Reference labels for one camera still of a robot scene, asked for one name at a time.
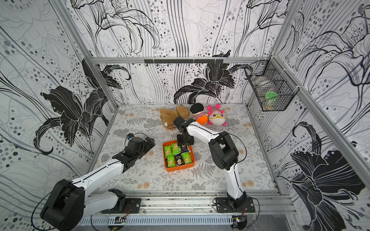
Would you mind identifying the black cookie packet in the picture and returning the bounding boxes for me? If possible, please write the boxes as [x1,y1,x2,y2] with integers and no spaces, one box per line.
[179,145,189,153]
[174,154,185,166]

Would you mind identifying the green cookie packet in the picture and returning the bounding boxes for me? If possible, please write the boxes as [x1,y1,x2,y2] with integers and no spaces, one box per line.
[167,156,176,168]
[171,143,181,155]
[163,145,172,157]

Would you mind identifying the orange plastic storage box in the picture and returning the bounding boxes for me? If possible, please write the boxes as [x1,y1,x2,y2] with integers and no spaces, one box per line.
[162,141,195,172]

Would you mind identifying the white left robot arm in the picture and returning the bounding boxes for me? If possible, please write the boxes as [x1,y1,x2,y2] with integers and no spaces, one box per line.
[40,134,155,231]

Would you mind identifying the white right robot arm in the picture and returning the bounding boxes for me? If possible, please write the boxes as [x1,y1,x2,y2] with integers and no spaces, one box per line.
[174,116,247,212]

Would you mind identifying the green cookie packet in box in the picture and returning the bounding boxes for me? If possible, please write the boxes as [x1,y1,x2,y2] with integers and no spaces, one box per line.
[167,156,176,168]
[163,145,172,157]

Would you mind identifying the black cookie packet in box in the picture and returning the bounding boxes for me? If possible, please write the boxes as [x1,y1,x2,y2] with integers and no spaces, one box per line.
[174,154,185,166]

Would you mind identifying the brown teddy bear plush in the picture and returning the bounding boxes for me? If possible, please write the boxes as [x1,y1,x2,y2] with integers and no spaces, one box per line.
[160,105,190,131]

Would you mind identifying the orange pink black-haired doll plush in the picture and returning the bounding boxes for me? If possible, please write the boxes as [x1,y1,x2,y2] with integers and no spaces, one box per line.
[190,103,208,125]

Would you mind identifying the white pink owl plush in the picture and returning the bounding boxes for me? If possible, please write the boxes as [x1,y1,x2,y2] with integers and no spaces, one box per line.
[207,104,227,126]

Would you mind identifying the green lidded cup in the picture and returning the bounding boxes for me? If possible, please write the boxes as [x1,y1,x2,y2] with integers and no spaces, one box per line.
[265,91,279,110]

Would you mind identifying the aluminium front rail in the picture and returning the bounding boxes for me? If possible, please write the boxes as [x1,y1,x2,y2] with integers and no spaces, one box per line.
[124,190,297,215]

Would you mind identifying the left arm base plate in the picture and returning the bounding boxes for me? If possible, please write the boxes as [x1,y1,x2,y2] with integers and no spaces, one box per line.
[101,198,141,215]

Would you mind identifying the white slotted cable duct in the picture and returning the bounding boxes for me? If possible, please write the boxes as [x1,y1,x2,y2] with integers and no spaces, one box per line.
[79,215,233,226]

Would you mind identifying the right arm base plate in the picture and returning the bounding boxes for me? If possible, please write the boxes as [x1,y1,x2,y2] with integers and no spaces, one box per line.
[213,196,256,213]

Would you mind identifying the black strip on wall rail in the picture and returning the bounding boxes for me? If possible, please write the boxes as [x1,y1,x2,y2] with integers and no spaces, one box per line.
[144,59,224,64]

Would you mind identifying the black wire wall basket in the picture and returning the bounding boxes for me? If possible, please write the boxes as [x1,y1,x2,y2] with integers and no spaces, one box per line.
[244,58,298,112]

